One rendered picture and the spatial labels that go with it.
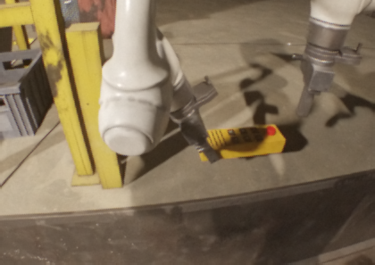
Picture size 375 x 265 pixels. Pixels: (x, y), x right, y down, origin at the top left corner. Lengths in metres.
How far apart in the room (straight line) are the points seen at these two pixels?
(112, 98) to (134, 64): 0.06
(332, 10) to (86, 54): 0.50
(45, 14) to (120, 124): 0.34
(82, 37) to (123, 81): 0.21
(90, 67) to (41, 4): 0.17
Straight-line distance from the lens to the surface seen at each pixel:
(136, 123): 0.34
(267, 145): 0.73
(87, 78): 0.57
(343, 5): 0.58
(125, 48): 0.35
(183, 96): 0.55
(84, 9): 2.03
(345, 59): 0.64
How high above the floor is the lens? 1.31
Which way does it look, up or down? 36 degrees down
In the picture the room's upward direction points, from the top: 3 degrees clockwise
